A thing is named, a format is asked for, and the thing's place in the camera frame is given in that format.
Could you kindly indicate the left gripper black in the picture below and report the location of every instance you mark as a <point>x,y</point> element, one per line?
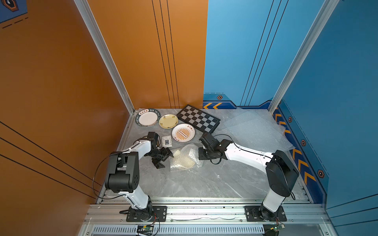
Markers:
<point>167,152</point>

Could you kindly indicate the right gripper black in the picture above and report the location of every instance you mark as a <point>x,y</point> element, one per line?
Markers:
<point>200,155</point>

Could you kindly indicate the cream yellow dinner plate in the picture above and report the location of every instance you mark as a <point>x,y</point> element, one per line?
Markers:
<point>168,121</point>

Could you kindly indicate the patterned plate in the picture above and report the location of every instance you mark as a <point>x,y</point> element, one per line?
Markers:
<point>147,117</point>

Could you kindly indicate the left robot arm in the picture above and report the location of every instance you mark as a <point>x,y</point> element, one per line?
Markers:
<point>123,176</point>

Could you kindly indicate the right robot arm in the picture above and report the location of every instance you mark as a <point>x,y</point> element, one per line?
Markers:
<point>279,169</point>

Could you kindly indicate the small square marker tile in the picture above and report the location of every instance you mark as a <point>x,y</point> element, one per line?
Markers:
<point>166,141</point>

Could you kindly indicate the black white checkerboard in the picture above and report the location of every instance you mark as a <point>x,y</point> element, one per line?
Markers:
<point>199,119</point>

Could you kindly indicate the left circuit board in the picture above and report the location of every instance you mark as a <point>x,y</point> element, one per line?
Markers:
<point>145,230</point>

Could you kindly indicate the circuit board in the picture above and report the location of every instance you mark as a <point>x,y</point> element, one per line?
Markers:
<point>145,230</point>
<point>272,230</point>

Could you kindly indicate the right circuit board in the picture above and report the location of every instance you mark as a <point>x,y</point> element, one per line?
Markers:
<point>272,230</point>

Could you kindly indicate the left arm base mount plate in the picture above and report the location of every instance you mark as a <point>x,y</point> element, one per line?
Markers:
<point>150,214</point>

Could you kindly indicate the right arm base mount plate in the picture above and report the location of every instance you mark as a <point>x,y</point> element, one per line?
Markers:
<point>260,213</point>

